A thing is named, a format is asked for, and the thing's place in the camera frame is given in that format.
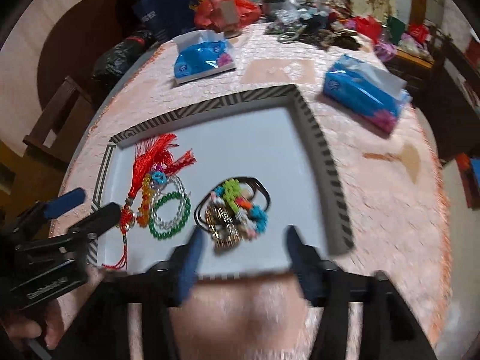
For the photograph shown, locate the brown hair tie flower charm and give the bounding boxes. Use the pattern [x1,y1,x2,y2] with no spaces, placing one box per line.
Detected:
[193,176,272,233]

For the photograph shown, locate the black plastic bag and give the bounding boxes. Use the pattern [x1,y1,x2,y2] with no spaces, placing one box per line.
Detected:
[92,30,155,88]

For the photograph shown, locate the striped cardboard tray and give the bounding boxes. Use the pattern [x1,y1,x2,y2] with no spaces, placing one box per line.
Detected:
[92,85,355,280]

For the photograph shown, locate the red Chinese knot tassel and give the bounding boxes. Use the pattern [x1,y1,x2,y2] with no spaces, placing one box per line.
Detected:
[102,133,196,271]

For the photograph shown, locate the red plastic bag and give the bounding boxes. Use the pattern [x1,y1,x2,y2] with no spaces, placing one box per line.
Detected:
[194,0,262,33]

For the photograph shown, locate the round brown table top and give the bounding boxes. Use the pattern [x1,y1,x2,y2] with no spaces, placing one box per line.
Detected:
[37,0,124,108]

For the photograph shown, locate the right blue tissue pack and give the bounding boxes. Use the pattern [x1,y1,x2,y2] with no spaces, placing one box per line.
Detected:
[323,55,412,134]

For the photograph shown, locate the orange yellow bead bracelet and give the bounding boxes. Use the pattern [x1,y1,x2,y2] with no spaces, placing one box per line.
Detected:
[135,173,156,229]

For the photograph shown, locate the blue tissue pack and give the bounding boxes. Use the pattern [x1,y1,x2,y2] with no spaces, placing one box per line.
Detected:
[323,55,412,134]
[172,29,236,85]

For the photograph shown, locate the left wooden chair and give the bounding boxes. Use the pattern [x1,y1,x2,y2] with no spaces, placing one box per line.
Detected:
[23,76,96,169]

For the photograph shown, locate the colorful bead hair tie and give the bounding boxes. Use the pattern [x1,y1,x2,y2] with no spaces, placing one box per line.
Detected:
[209,177,270,239]

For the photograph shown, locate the left blue tissue pack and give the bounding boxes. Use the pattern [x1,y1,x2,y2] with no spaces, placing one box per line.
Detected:
[172,29,236,85]

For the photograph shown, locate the green bead bracelet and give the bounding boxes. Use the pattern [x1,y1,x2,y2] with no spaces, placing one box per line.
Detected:
[148,190,191,241]

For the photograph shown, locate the right dark wooden chair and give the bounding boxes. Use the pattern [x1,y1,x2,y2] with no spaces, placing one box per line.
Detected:
[385,33,479,164]

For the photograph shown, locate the pink embossed tablecloth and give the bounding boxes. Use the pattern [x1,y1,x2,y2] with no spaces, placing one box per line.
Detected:
[61,24,452,359]

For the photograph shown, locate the dark blue paper bag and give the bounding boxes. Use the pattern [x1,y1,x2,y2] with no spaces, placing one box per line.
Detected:
[135,0,204,43]

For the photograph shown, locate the clear crystal bead bracelet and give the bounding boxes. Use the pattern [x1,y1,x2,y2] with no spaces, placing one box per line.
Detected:
[151,173,192,233]

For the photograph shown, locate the person's left hand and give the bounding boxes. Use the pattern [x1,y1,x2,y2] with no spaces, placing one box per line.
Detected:
[1,300,65,350]

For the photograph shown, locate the gold chain ornament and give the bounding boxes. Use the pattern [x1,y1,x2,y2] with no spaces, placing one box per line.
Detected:
[205,205,242,254]

